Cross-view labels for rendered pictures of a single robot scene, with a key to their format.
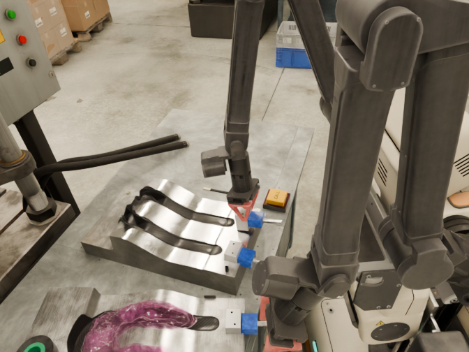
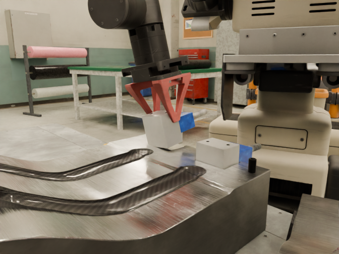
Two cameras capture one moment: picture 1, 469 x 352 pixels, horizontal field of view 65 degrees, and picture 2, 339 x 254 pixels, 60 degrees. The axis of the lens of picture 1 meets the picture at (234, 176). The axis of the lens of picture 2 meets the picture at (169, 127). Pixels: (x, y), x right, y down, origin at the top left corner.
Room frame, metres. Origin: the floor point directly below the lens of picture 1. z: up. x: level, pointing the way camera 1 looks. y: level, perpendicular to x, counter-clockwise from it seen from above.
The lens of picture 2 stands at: (0.52, 0.40, 1.03)
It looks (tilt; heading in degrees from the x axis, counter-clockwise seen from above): 13 degrees down; 296
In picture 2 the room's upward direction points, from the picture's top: straight up
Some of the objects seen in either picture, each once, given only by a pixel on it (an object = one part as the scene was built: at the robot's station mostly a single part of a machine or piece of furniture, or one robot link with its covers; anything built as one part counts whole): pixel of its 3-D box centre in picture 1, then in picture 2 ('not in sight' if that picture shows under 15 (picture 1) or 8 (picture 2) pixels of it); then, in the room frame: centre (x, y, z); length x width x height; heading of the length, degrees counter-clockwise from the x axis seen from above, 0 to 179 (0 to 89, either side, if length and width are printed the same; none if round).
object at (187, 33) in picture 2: not in sight; (196, 24); (3.04, -6.38, 1.80); 0.90 x 0.03 x 0.60; 161
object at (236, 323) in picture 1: (252, 323); not in sight; (0.44, -0.02, 0.86); 0.13 x 0.05 x 0.05; 86
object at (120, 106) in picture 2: not in sight; (142, 92); (2.88, -3.53, 0.51); 2.40 x 1.13 x 1.02; 165
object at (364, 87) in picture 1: (347, 174); not in sight; (0.35, -0.15, 1.40); 0.11 x 0.06 x 0.43; 1
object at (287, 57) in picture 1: (306, 51); not in sight; (3.84, -0.86, 0.11); 0.61 x 0.41 x 0.22; 71
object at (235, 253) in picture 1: (250, 258); (236, 153); (0.61, -0.03, 0.89); 0.13 x 0.05 x 0.05; 67
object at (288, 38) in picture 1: (307, 35); not in sight; (3.84, -0.86, 0.28); 0.61 x 0.41 x 0.15; 71
